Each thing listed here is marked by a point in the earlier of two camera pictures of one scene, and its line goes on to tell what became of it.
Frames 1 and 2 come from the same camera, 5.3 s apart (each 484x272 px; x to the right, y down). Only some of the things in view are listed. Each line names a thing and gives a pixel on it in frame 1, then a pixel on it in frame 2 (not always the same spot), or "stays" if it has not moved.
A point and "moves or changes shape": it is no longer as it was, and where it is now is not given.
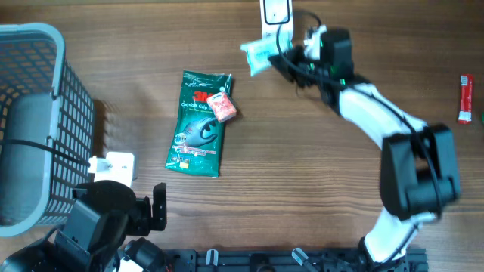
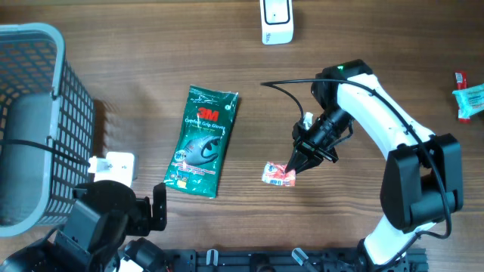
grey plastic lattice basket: (47, 133) stays
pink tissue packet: (221, 106) to (275, 174)
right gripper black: (286, 72) to (302, 141)
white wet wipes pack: (259, 52) to (470, 100)
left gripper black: (143, 221) stays
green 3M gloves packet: (196, 142) moves or changes shape
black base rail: (277, 260) stays
